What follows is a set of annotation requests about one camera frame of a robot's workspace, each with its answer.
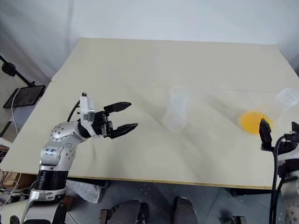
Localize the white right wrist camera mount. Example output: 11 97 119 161
279 149 299 164

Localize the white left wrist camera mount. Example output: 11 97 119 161
78 92 105 140

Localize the thin white cable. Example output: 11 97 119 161
10 88 22 133

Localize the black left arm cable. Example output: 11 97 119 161
67 99 82 122

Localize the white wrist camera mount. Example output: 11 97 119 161
78 92 105 140
279 149 299 164

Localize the orange liquid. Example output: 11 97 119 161
240 111 273 135

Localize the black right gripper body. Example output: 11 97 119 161
260 131 299 155

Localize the brown cardboard box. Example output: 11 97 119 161
0 171 36 190

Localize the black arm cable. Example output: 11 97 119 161
67 99 82 122
268 136 289 224

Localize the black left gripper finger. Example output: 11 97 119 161
103 101 132 115
109 122 139 140

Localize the clear plastic measuring cup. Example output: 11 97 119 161
239 87 299 136

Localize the empty clear plastic cup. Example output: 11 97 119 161
163 86 192 132

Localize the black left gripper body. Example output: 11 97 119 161
91 111 114 140

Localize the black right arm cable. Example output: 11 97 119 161
268 136 289 224

